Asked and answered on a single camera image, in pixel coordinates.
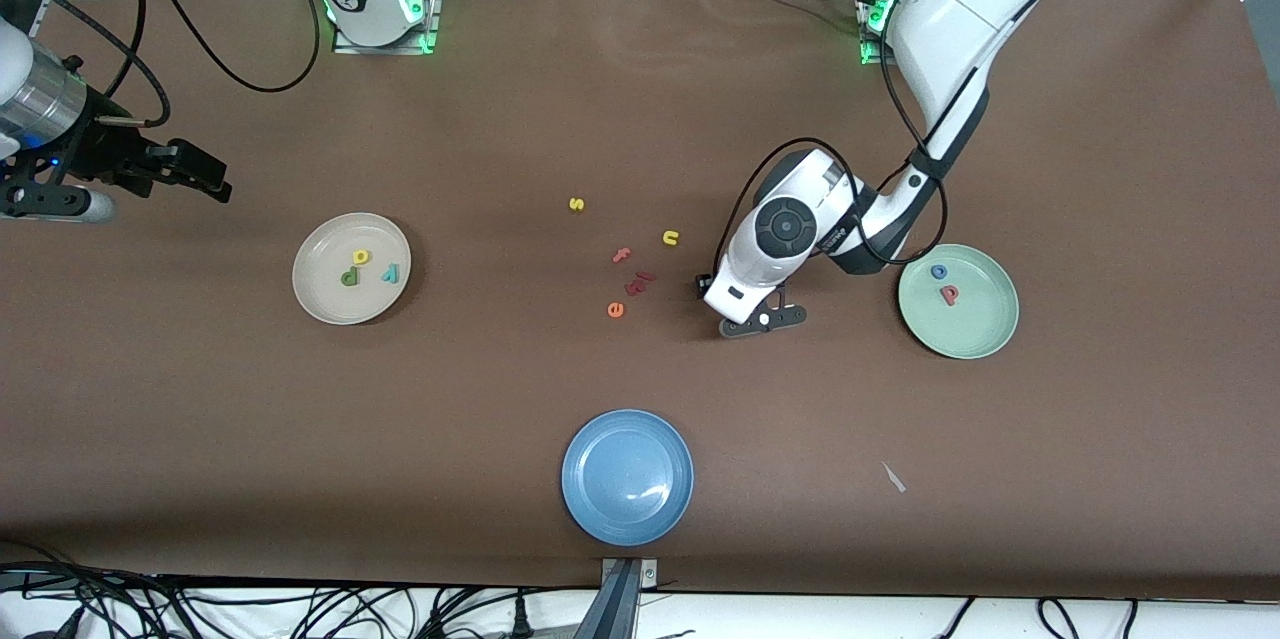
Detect beige round plate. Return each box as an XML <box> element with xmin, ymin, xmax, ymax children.
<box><xmin>292</xmin><ymin>212</ymin><xmax>412</xmax><ymax>326</ymax></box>

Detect blue round plate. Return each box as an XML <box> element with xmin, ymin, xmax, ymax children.
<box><xmin>561</xmin><ymin>409</ymin><xmax>694</xmax><ymax>547</ymax></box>

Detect brown table cover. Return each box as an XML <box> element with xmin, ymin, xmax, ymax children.
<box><xmin>0</xmin><ymin>0</ymin><xmax>1280</xmax><ymax>602</ymax></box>

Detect pale green round plate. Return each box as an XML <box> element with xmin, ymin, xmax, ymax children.
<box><xmin>897</xmin><ymin>244</ymin><xmax>1020</xmax><ymax>360</ymax></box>

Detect short black right arm cable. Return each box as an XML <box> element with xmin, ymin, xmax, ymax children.
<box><xmin>40</xmin><ymin>0</ymin><xmax>171</xmax><ymax>130</ymax></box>

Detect long black right arm cable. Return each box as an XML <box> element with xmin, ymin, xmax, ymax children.
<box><xmin>138</xmin><ymin>0</ymin><xmax>323</xmax><ymax>95</ymax></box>

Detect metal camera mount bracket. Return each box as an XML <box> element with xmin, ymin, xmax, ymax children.
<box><xmin>598</xmin><ymin>557</ymin><xmax>660</xmax><ymax>639</ymax></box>

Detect tangled black floor cables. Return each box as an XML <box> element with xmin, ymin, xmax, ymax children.
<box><xmin>0</xmin><ymin>539</ymin><xmax>601</xmax><ymax>639</ymax></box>

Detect loose black floor cables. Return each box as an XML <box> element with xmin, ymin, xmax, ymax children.
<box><xmin>935</xmin><ymin>597</ymin><xmax>1141</xmax><ymax>639</ymax></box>

